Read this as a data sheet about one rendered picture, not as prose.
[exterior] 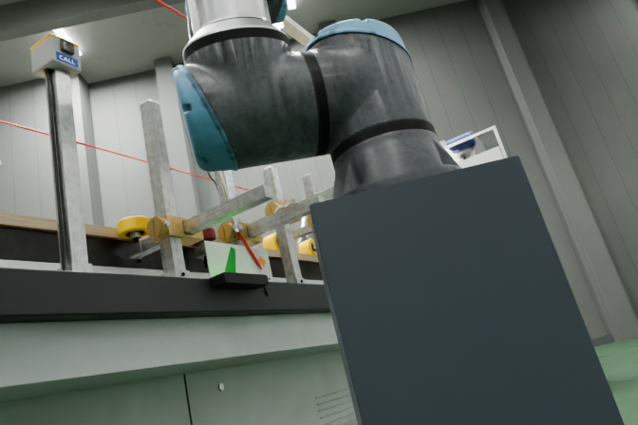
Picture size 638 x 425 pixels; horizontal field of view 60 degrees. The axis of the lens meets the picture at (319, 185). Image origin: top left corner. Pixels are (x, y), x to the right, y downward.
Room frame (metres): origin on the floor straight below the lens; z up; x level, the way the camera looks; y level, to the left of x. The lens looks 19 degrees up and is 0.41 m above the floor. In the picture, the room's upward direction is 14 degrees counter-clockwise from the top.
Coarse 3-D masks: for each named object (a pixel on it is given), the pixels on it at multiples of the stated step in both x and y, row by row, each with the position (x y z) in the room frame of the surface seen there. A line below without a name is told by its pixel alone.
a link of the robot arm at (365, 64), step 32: (320, 32) 0.67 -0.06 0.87; (352, 32) 0.66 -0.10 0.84; (384, 32) 0.67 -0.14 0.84; (320, 64) 0.64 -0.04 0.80; (352, 64) 0.65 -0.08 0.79; (384, 64) 0.66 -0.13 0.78; (320, 96) 0.64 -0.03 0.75; (352, 96) 0.65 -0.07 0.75; (384, 96) 0.66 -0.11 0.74; (416, 96) 0.68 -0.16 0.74; (320, 128) 0.67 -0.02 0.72; (352, 128) 0.67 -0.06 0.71
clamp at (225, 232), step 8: (224, 224) 1.41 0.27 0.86; (232, 224) 1.41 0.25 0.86; (248, 224) 1.47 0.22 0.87; (224, 232) 1.41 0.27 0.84; (232, 232) 1.40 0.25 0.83; (240, 232) 1.43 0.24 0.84; (224, 240) 1.41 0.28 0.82; (232, 240) 1.43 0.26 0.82; (248, 240) 1.47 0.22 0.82; (256, 240) 1.49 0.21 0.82
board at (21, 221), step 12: (0, 216) 1.06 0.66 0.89; (12, 216) 1.08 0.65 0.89; (24, 216) 1.11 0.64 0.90; (24, 228) 1.11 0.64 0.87; (36, 228) 1.13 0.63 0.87; (48, 228) 1.16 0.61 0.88; (84, 228) 1.24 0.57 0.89; (96, 228) 1.27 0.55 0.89; (108, 228) 1.31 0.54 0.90; (132, 240) 1.38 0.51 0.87; (276, 252) 1.96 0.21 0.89
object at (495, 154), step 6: (492, 150) 3.54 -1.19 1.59; (498, 150) 3.52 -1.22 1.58; (474, 156) 3.60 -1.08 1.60; (480, 156) 3.58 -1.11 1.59; (486, 156) 3.56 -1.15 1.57; (492, 156) 3.55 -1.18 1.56; (498, 156) 3.53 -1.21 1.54; (462, 162) 3.63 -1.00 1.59; (468, 162) 3.62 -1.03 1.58; (474, 162) 3.60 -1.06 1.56; (480, 162) 3.58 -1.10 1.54
